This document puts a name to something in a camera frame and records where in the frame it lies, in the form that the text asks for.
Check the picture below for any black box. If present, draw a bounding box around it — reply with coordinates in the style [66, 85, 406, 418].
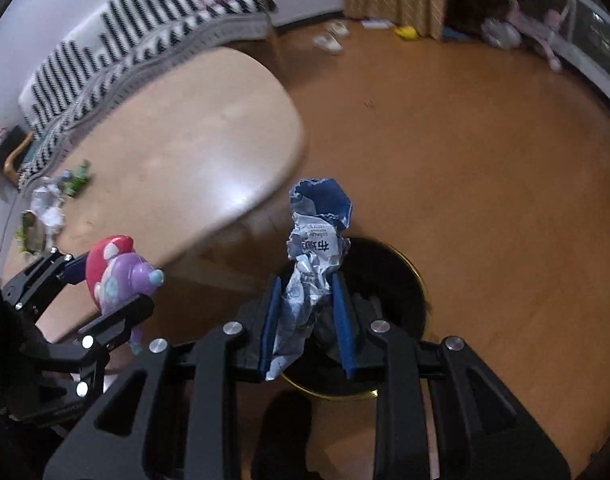
[0, 125, 34, 159]

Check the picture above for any window frame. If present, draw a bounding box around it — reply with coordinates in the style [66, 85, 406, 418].
[530, 0, 610, 113]

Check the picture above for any pink child scooter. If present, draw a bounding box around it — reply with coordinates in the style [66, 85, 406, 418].
[505, 0, 574, 72]

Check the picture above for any white sofa with wooden armrests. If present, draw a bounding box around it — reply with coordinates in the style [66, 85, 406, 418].
[5, 0, 286, 193]

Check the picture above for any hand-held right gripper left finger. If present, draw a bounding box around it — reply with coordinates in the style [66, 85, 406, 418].
[44, 275, 286, 480]

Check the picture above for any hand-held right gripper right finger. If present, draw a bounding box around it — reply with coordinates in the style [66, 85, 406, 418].
[332, 274, 571, 480]

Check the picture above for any pale grey bag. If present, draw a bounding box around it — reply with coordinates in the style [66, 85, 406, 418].
[482, 17, 521, 49]

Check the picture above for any black bin with gold rim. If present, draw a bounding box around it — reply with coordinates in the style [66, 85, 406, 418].
[280, 237, 431, 403]

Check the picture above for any pink purple plastic toy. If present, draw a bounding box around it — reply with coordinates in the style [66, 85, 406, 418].
[85, 234, 165, 356]

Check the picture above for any black white striped sofa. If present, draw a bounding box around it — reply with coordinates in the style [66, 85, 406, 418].
[17, 0, 281, 193]

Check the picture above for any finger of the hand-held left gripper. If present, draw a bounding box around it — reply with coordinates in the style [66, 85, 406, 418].
[75, 292, 156, 400]
[2, 247, 93, 312]

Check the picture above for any blue silver wrapper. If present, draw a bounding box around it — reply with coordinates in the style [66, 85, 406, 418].
[265, 177, 353, 382]

